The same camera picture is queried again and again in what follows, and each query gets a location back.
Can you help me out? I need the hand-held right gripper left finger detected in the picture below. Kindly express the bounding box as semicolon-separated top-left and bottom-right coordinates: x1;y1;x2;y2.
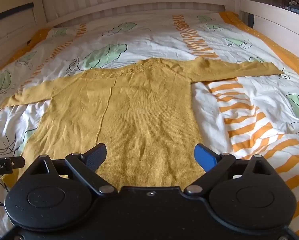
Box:
27;144;116;197

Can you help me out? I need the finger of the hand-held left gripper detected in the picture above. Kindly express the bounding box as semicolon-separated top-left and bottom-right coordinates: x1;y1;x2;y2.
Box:
11;156;24;168

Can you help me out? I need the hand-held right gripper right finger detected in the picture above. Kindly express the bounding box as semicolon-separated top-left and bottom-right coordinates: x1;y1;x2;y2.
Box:
184;144;275;196

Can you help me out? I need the mustard yellow knit sweater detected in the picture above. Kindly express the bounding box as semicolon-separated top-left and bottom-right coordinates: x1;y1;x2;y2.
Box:
0;57;285;190

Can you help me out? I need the white leaf and stripe blanket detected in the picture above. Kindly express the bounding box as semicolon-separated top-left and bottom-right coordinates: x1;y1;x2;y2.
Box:
0;11;299;240

